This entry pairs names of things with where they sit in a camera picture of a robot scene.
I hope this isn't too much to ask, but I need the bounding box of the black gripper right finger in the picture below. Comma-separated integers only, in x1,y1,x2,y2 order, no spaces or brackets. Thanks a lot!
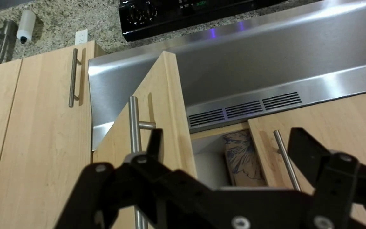
287,126,366,229

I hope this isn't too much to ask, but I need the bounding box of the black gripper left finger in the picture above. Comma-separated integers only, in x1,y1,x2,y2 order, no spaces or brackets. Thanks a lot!
55,127,252,229

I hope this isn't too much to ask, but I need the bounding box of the steel bar cabinet handle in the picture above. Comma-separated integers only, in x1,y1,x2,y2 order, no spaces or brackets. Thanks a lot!
126,96,158,229
272,129,303,192
67,47,84,108

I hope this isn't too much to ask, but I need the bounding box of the wood cabinet door white inside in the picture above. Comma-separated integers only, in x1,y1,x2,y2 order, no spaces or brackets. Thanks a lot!
92,50,200,229

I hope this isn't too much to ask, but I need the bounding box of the patterned brown box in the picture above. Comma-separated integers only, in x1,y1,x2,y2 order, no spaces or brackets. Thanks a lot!
223,129,270,188

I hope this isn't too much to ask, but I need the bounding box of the stainless steel range hood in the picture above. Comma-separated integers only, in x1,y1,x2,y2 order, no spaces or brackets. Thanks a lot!
87,0,366,152

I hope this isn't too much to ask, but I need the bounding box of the white soap dispenser bottle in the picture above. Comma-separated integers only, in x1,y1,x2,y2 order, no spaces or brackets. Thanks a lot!
15,9,38,45

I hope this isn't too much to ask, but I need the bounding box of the white wall outlet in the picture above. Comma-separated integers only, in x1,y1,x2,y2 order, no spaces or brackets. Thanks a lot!
74,28,90,46

